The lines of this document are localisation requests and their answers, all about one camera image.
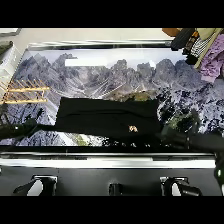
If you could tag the black garment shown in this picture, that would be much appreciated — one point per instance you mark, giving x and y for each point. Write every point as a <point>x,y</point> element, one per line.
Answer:
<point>106,116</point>
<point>181,38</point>

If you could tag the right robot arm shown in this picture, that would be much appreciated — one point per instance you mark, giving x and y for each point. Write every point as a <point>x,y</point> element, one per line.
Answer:
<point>200,140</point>

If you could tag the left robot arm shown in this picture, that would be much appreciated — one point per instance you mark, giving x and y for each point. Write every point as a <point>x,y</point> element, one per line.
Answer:
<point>20,130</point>

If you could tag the brown clothes hanger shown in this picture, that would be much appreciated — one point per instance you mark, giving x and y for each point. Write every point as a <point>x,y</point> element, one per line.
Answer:
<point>26,101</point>
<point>28,89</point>

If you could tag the orange garment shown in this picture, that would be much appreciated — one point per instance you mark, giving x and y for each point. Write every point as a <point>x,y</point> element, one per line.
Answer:
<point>171,31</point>

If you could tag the striped garment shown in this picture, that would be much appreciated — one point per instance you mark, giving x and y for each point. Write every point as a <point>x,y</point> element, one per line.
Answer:
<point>200,46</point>

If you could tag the purple garment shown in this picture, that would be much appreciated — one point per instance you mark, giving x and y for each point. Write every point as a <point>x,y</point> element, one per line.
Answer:
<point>213,61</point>

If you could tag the beige garment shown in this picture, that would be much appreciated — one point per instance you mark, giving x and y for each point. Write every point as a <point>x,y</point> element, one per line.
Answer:
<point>209,32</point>

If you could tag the silver frame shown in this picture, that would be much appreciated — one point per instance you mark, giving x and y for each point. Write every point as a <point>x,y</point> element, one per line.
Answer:
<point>110,163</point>

